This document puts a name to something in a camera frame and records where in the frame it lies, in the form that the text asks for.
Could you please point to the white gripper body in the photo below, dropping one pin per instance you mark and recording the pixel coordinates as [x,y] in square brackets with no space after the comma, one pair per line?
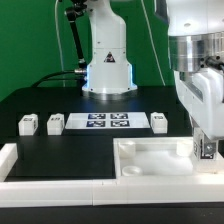
[202,94]

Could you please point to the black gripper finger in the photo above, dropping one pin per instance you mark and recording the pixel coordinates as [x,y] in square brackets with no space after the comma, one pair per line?
[210,150]

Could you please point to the white square tabletop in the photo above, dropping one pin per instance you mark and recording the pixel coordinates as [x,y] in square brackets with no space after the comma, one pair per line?
[161,156]

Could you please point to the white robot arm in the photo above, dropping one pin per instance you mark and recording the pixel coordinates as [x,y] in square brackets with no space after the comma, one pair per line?
[196,56]

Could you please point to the white sheet with tags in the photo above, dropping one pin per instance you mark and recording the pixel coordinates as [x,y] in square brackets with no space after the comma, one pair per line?
[112,120]

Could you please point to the white U-shaped obstacle fence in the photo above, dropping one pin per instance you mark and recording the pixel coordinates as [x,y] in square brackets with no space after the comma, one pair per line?
[133,189]

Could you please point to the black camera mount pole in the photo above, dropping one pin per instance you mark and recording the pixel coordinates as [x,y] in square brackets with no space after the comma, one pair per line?
[72,13]

